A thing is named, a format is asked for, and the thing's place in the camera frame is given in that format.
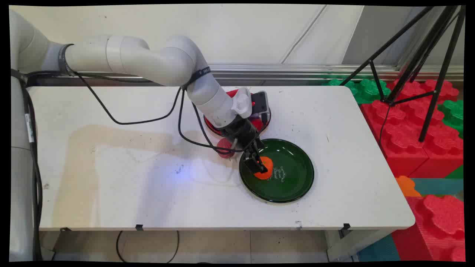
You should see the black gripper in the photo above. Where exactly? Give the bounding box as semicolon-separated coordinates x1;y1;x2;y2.
222;117;268;174

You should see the orange toy tangerine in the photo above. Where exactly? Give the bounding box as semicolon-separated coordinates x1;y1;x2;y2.
254;156;274;181

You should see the pink red round toy fruit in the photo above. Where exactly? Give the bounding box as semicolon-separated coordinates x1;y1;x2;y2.
217;138;236;159

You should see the dark green round plate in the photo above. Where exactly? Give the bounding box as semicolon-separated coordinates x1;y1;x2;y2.
239;138;315;204

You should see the red round plate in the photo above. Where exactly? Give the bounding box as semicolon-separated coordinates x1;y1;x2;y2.
203;88;272;137

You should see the green foam block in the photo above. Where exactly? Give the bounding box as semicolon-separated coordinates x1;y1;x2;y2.
437;99;465;139
322;78;392;105

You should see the white table leg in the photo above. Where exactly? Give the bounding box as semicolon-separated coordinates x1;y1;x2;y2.
325;228;394;262

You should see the large red foam block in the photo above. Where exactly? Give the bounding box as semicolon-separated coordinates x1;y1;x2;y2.
361;99;464;179

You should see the orange foam piece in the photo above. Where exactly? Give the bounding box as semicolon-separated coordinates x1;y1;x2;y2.
394;175;422;197

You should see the teal foam mat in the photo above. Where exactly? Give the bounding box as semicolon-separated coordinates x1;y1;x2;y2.
357;234;402;262
409;178;465;196

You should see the low red foam block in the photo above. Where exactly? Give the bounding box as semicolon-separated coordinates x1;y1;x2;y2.
387;79;461;103

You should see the red foam block with studs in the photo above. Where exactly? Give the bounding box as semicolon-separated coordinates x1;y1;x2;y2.
391;194;466;262

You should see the small green foam piece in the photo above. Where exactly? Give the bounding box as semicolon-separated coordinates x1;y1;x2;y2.
445;165;465;179

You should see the black tripod stand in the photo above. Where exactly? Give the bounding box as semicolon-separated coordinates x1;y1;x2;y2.
339;5;466;143

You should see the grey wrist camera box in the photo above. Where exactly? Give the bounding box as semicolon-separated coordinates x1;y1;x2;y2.
251;90;270;116

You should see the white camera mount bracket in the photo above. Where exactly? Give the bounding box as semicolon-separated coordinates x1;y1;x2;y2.
232;88;253;119

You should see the black looped cable to gripper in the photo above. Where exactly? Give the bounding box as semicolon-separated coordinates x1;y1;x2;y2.
177;87;272;155

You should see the aluminium wall rail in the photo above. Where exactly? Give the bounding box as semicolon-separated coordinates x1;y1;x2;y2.
30;62;464;83

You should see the thin black tripod cable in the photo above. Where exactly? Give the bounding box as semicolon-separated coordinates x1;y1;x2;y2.
379;105;391;149

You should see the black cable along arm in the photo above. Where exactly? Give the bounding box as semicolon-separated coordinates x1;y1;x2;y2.
73;71;183;125

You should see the black floor cable loop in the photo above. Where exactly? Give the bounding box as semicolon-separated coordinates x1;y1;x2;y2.
116;230;180;263

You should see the black cable bundle at base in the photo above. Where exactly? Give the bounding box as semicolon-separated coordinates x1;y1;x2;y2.
10;68;43;261

